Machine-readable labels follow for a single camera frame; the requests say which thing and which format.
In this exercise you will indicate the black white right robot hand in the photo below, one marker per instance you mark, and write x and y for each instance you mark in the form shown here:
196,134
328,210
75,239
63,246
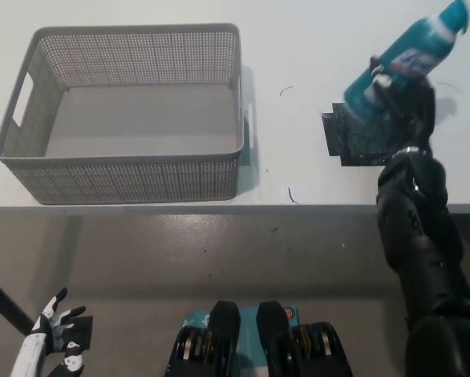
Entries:
407,114

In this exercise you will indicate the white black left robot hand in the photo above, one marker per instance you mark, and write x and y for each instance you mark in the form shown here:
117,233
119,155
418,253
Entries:
52,326

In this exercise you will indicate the teal Lysol air spray can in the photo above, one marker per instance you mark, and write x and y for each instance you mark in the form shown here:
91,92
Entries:
407,55

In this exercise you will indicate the black diagonal table leg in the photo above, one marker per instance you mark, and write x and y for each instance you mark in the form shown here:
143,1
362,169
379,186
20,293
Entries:
5,304

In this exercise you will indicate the black tape square patch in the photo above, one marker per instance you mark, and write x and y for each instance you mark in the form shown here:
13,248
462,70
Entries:
340,137

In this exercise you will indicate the black teal robot body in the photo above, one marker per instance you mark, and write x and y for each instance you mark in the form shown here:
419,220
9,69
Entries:
258,345

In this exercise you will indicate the grey perforated plastic basket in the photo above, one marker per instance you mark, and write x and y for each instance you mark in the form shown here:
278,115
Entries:
140,114

